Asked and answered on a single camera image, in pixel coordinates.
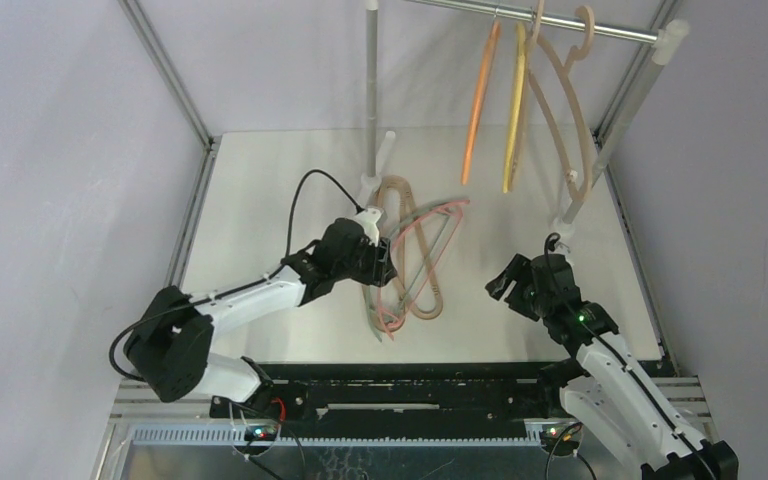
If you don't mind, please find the left black cable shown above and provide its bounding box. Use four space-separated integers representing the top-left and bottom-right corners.
108 168 365 383

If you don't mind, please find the aluminium frame left post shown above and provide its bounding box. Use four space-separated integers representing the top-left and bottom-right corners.
117 0 216 150

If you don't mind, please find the green wire hanger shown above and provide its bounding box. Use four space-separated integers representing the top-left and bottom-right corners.
364 202 465 343

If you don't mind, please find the aluminium frame right post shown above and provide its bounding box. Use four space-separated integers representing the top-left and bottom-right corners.
593 0 684 147

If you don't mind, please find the yellow wire hanger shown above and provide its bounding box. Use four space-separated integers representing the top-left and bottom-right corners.
502 22 528 194

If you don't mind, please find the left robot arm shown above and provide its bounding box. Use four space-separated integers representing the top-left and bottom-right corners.
111 207 397 417

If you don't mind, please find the right black cable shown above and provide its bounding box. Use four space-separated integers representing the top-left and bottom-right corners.
542 231 723 480

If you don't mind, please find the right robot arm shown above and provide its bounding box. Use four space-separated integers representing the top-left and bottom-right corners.
485 253 739 479

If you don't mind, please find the metal clothes rack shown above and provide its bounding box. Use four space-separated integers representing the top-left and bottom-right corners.
341 0 691 240

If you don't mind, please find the pink wire hanger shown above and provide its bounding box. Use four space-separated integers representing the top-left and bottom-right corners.
373 199 471 342

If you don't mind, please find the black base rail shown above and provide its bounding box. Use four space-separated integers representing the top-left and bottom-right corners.
112 361 604 440

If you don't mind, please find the aluminium frame post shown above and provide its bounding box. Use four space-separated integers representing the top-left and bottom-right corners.
117 0 216 150
593 0 684 147

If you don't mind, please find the black cable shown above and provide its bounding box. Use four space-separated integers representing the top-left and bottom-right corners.
108 168 365 383
542 231 723 480

